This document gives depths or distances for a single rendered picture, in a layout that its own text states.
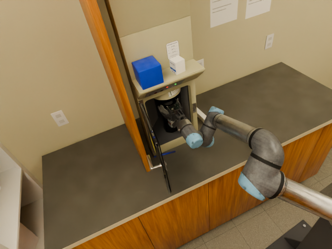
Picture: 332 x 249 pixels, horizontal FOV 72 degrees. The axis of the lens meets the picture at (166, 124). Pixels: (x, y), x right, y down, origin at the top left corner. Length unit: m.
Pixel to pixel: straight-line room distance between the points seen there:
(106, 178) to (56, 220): 0.33
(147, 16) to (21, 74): 0.81
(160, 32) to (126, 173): 0.83
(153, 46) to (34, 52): 0.68
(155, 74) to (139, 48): 0.13
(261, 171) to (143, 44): 0.69
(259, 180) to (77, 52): 1.14
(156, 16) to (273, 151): 0.69
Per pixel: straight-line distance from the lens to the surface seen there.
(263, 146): 0.91
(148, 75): 0.97
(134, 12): 0.98
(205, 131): 1.20
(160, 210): 1.44
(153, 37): 1.04
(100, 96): 1.60
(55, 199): 1.53
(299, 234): 2.31
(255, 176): 0.91
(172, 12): 1.04
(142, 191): 1.34
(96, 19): 0.86
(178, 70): 1.05
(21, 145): 1.79
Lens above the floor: 2.07
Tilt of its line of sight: 44 degrees down
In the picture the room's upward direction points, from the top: 11 degrees counter-clockwise
